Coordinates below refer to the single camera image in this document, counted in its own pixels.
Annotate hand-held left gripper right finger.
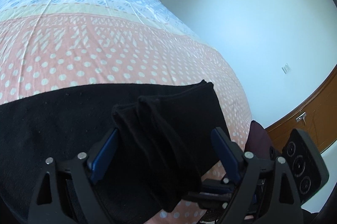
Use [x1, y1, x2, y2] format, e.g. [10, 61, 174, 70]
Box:
[211, 127, 306, 224]

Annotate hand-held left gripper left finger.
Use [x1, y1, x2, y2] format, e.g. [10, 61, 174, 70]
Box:
[34, 128, 120, 224]

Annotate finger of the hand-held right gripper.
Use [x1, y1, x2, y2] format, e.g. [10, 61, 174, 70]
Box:
[182, 191, 233, 210]
[201, 178, 237, 191]

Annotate black pants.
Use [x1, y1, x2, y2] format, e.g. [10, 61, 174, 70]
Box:
[0, 79, 229, 224]

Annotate dark maroon clothing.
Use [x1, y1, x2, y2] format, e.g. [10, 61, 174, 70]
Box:
[243, 120, 273, 159]

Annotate brown wooden door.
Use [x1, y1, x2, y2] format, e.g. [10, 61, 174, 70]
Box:
[265, 64, 337, 155]

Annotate bed with dotted sheet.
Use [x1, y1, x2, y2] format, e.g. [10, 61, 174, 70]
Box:
[0, 0, 253, 224]

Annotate metal door handle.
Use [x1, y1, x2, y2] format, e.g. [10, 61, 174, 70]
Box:
[295, 112, 307, 125]

